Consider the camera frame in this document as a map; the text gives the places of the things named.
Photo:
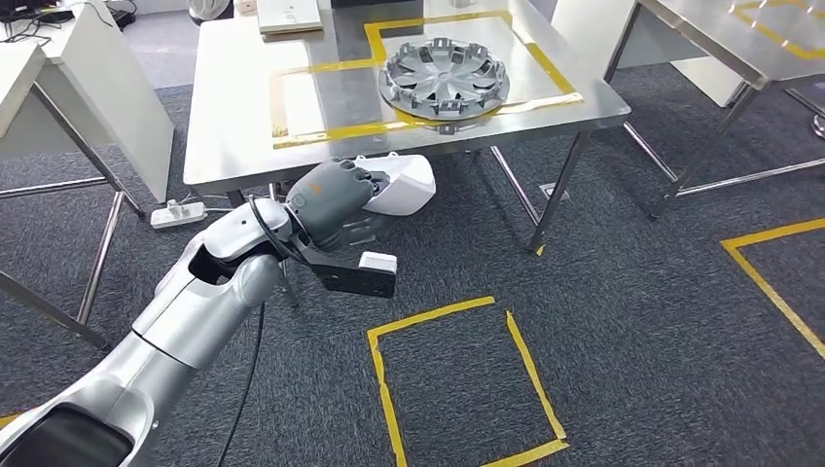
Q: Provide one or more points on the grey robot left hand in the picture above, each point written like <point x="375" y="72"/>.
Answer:
<point x="329" y="200"/>

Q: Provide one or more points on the white curved plastic part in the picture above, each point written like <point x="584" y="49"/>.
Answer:
<point x="406" y="187"/>

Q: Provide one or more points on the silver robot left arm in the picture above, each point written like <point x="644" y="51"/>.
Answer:
<point x="193" y="303"/>

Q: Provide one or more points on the steel workbench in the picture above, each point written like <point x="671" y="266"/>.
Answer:
<point x="238" y="96"/>

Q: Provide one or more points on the yellow tape bench outline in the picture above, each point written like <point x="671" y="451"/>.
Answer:
<point x="341" y="132"/>

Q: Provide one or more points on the white power strip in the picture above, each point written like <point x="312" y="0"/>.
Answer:
<point x="177" y="216"/>

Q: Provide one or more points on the grey plastic wheel hubcap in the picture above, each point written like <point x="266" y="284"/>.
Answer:
<point x="445" y="80"/>

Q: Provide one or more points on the white flat box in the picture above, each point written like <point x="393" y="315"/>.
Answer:
<point x="290" y="16"/>

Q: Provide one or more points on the black box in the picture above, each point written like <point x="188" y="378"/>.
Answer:
<point x="377" y="3"/>

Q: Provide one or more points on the grey floor outlet plate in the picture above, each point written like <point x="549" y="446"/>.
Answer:
<point x="554" y="191"/>

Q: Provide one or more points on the white panel desk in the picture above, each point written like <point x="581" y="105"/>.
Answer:
<point x="580" y="32"/>

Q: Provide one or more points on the white top steel table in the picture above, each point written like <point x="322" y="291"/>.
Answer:
<point x="16" y="84"/>

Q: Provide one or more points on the yellow floor tape square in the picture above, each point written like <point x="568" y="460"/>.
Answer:
<point x="767" y="235"/>

